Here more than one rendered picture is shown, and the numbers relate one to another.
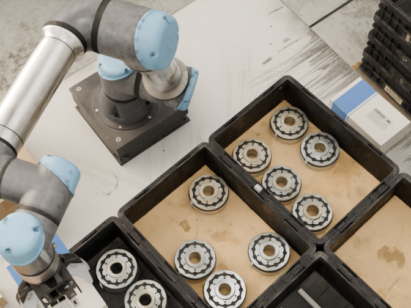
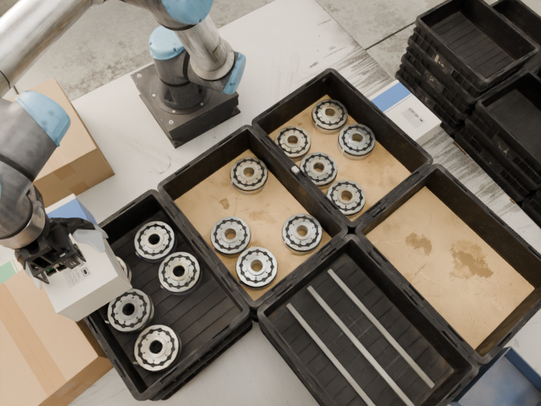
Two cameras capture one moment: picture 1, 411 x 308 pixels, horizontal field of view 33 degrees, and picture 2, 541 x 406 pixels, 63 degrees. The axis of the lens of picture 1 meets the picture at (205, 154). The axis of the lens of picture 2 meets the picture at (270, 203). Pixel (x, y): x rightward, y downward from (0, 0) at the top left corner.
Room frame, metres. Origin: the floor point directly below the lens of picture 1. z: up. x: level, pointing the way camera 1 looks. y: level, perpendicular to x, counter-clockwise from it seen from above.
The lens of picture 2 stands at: (0.17, -0.07, 1.93)
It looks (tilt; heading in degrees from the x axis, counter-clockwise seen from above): 66 degrees down; 1
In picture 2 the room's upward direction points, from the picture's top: straight up
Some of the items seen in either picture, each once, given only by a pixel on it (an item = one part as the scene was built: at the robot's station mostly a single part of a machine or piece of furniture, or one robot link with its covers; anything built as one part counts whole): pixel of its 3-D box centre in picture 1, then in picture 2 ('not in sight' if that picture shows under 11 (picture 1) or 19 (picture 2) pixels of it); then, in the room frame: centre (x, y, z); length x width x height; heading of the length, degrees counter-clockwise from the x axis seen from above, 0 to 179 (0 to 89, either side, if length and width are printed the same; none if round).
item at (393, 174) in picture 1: (302, 156); (340, 142); (0.79, -0.24, 0.92); 0.40 x 0.30 x 0.02; 40
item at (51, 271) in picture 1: (37, 259); (16, 219); (0.40, 0.30, 1.33); 0.08 x 0.08 x 0.05
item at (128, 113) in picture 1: (124, 91); (179, 78); (1.05, 0.22, 0.85); 0.15 x 0.15 x 0.10
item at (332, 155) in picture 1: (320, 148); (357, 138); (0.84, -0.30, 0.86); 0.10 x 0.10 x 0.01
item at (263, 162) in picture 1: (252, 154); (292, 141); (0.83, -0.12, 0.86); 0.10 x 0.10 x 0.01
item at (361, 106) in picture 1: (367, 118); (400, 118); (0.99, -0.47, 0.75); 0.20 x 0.12 x 0.09; 37
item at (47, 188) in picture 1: (41, 188); (17, 132); (0.50, 0.28, 1.41); 0.11 x 0.11 x 0.08; 69
